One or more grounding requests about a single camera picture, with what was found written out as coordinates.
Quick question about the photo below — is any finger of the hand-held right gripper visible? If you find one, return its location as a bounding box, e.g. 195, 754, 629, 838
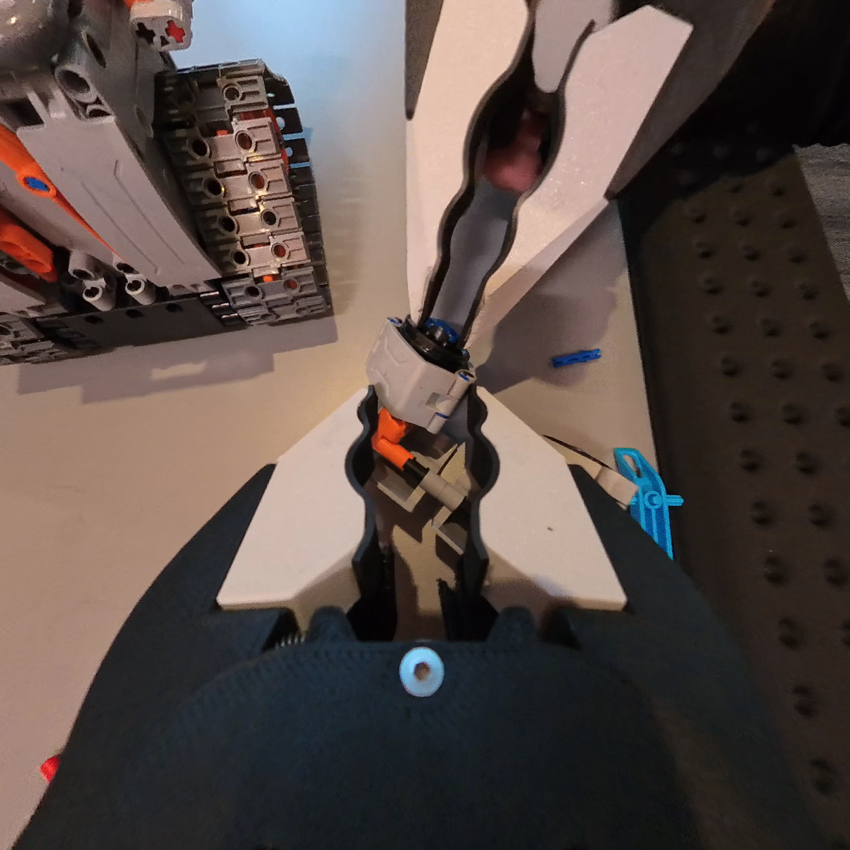
461, 5, 696, 353
405, 0, 535, 323

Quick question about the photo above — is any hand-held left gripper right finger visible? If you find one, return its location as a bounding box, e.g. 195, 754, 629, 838
438, 385, 630, 641

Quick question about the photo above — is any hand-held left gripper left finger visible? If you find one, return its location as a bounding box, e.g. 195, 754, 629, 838
216, 384, 398, 641

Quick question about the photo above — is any grey wheel module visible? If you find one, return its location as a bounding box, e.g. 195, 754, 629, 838
364, 315, 638, 555

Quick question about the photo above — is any person's right hand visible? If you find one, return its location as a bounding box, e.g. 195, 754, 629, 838
481, 100, 553, 193

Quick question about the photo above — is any black perforated mat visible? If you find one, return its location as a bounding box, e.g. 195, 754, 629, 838
618, 143, 850, 850

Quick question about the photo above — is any grey orange tracked toy robot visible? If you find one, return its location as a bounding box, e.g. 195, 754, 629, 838
0, 0, 334, 367

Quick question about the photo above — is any light blue toy frame piece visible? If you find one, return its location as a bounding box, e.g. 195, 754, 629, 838
611, 447, 685, 562

